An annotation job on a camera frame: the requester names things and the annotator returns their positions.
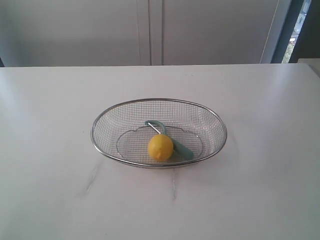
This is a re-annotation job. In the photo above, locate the blue window frame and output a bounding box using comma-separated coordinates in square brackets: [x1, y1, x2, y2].
[271, 0, 312, 64]

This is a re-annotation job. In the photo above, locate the teal handled peeler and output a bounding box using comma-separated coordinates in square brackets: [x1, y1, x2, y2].
[144, 120, 194, 161]

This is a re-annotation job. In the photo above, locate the steel wire mesh basket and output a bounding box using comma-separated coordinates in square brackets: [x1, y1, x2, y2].
[90, 98, 228, 169]

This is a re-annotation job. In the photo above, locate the yellow lemon with red sticker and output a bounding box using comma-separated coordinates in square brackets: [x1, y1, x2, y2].
[147, 134, 174, 162]

